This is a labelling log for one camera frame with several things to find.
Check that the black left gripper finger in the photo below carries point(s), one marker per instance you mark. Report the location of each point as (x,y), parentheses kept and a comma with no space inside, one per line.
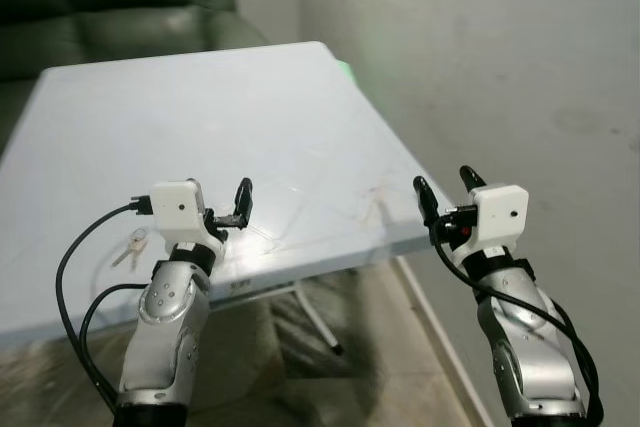
(244,197)

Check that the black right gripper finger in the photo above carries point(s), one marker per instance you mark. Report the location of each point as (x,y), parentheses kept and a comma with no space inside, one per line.
(429,202)
(470,179)

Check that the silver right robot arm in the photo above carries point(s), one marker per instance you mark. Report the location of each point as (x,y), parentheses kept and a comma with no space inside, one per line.
(525,357)

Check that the silver keys bunch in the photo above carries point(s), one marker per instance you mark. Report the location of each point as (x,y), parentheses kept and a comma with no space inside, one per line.
(133,245)

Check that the white folding table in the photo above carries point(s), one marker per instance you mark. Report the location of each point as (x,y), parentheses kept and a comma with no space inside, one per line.
(200,127)

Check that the small green object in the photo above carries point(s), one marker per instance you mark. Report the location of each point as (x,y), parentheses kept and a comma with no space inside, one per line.
(346,72)

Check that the dark green leather sofa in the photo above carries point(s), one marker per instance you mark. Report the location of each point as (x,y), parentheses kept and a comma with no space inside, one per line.
(100,7)

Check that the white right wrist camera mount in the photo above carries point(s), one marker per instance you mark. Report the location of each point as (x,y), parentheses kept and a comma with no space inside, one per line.
(498,212)

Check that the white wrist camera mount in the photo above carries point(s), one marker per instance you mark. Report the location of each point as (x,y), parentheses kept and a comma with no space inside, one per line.
(498,212)
(178,202)

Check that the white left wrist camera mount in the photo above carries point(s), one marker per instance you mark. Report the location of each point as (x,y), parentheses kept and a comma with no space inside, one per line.
(178,202)

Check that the white metal table leg frame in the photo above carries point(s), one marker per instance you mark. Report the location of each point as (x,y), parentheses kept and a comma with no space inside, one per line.
(318,322)

